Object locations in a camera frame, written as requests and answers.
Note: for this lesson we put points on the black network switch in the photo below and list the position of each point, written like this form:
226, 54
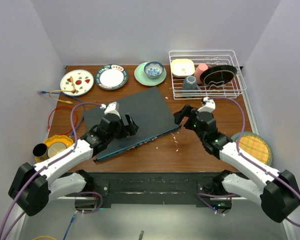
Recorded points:
151, 113

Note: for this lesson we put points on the pink cup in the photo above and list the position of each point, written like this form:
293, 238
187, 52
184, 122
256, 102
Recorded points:
202, 67

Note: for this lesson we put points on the grey plate with yellow mat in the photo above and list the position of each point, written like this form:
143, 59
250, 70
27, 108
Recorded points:
257, 147

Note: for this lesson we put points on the grey mug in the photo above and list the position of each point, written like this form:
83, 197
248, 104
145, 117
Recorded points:
190, 86

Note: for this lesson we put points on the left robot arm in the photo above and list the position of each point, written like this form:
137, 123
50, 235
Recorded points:
34, 186

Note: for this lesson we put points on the black round plate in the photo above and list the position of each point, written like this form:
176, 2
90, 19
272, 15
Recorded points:
218, 75

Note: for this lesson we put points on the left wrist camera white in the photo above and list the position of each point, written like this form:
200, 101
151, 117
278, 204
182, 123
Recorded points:
112, 108

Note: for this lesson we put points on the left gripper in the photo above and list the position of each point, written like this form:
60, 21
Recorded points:
129, 130

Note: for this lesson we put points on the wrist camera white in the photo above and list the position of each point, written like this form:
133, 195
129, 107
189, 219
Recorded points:
112, 108
207, 105

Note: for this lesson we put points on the white strawberry pattern plate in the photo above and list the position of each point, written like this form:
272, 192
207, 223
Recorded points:
77, 82

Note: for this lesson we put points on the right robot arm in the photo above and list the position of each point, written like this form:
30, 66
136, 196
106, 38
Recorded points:
276, 192

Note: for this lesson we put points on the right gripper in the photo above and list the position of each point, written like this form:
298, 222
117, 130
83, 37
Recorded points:
187, 111

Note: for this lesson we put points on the white plate dark green rim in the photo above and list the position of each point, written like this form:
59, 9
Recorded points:
111, 77

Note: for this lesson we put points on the white wire dish rack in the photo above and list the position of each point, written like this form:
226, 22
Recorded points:
211, 58

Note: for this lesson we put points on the aluminium frame rail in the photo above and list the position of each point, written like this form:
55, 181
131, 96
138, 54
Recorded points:
244, 220

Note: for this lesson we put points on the yellow scalloped plate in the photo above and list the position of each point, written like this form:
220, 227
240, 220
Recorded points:
56, 138

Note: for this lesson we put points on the cream square plate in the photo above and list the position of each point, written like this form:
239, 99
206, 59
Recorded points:
182, 67

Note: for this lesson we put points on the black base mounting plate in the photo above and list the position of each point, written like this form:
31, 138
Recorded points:
161, 188

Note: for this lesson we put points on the light green plate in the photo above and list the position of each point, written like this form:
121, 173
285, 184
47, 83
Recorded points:
143, 79

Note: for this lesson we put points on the blue white patterned bowl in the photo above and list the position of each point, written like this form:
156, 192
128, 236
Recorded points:
153, 69

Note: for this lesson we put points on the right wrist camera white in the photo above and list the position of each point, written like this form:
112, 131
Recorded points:
207, 105

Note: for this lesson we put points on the black cup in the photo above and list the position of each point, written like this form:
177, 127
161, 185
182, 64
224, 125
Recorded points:
41, 151

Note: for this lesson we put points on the beige bowl on yellow plate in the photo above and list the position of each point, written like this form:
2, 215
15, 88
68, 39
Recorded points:
55, 148

